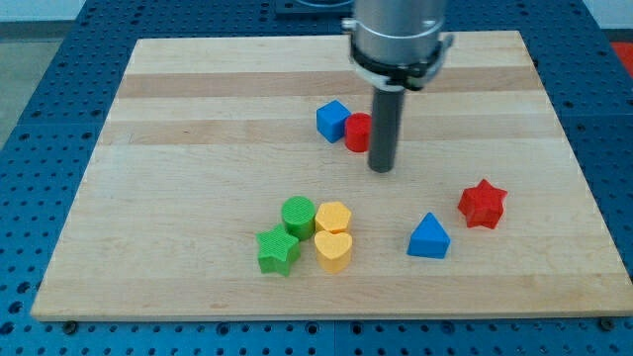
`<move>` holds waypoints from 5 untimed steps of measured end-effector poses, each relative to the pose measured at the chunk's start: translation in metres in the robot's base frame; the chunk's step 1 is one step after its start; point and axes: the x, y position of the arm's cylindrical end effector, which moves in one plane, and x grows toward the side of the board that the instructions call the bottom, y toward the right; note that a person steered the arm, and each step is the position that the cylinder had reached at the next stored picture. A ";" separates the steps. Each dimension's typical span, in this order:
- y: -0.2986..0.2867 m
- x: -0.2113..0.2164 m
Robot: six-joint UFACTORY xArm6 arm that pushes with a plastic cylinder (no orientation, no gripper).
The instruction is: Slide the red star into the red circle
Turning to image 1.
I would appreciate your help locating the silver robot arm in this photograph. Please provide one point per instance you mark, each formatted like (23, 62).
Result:
(395, 45)

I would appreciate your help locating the green star block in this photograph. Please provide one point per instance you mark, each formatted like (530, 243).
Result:
(278, 250)

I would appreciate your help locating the red star block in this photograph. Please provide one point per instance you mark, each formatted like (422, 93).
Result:
(482, 205)

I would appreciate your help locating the green cylinder block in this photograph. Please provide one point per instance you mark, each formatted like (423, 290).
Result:
(298, 217)

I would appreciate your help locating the yellow hexagon block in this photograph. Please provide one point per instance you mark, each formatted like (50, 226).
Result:
(334, 217)

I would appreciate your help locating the blue cube block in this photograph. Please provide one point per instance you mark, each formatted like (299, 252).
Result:
(330, 120)

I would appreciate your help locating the red cylinder block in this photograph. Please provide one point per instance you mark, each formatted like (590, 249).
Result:
(357, 131)

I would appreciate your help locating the yellow heart block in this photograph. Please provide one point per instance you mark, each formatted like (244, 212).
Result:
(333, 250)

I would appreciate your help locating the wooden board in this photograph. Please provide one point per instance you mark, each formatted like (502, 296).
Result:
(207, 138)

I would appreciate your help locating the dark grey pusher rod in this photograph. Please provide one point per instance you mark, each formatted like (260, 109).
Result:
(387, 108)

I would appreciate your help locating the blue triangle block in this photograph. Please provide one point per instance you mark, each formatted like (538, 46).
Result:
(429, 239)

